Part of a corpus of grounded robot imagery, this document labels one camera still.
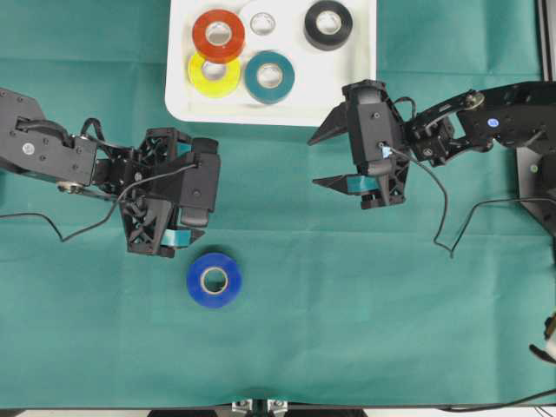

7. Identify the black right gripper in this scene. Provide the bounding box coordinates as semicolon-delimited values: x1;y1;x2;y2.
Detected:
308;98;409;209

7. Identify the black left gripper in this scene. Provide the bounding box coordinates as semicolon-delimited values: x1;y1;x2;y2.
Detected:
117;128;205;257

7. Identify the blue tape roll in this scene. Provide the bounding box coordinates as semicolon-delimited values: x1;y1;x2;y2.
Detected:
186;253;242;308

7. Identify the teal tape roll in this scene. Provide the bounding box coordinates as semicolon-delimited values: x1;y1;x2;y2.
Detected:
244;50;295;104

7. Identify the yellow tape roll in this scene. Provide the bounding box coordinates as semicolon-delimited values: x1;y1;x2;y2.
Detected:
187;53;241;98

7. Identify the black tape roll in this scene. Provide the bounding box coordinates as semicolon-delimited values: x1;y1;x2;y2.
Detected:
303;1;353;51

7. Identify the red tape roll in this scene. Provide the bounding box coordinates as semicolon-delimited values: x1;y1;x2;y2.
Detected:
192;9;245;63

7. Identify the white tape roll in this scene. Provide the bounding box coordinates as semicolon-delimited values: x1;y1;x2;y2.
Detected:
239;1;299;50

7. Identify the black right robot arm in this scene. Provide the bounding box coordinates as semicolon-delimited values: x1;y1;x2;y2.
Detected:
309;79;555;233

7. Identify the white plastic case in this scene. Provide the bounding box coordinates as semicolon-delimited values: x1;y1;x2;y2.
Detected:
165;1;378;127

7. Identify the green table cloth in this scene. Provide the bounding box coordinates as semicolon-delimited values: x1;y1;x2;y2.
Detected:
1;1;555;407

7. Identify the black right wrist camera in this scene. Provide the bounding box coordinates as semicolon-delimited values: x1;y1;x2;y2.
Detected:
342;79;403;175

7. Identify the black cable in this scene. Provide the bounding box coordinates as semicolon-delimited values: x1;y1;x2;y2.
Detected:
384;147;556;260

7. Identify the silver table clamp bracket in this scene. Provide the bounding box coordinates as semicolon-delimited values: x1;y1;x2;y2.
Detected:
231;399;288;417

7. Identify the black aluminium frame rail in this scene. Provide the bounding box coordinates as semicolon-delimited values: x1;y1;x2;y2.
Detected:
536;0;556;82

